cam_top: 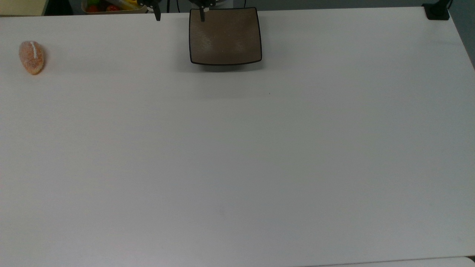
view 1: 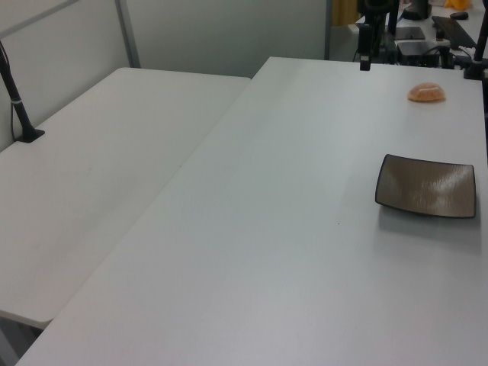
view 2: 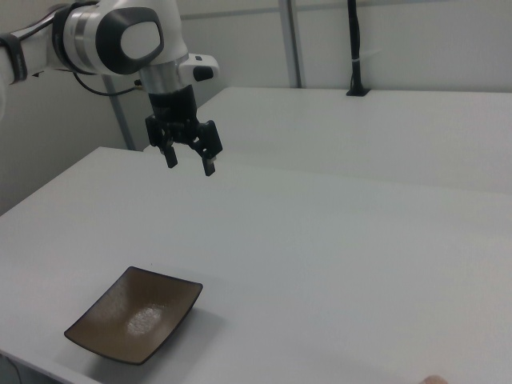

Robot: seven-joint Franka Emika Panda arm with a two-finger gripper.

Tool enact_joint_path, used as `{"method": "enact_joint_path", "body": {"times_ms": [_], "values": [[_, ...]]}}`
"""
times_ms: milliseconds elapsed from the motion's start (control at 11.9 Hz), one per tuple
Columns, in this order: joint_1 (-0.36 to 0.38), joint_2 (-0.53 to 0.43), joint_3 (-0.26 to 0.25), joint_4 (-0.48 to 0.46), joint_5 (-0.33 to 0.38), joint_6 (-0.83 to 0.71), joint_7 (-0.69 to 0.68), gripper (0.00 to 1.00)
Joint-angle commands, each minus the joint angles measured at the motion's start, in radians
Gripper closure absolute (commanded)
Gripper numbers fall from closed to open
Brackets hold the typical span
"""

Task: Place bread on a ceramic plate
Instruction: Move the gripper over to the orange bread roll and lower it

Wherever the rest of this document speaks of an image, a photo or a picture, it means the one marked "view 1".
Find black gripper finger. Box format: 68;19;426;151
359;24;372;72

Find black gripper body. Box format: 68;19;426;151
357;0;393;26

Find square brown ceramic plate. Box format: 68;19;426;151
374;153;477;220

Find yellow panel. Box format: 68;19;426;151
330;0;362;27

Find black monitor stand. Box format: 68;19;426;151
398;0;431;22

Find grey flat device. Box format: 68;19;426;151
394;26;426;40

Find black box device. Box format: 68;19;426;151
396;40;448;69

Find black keyboard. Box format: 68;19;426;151
431;15;477;47

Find black clamped camera stand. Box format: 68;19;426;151
462;25;488;81

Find grey partition frame post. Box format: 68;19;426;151
113;0;141;69

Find black camera stand pole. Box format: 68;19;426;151
0;40;46;144

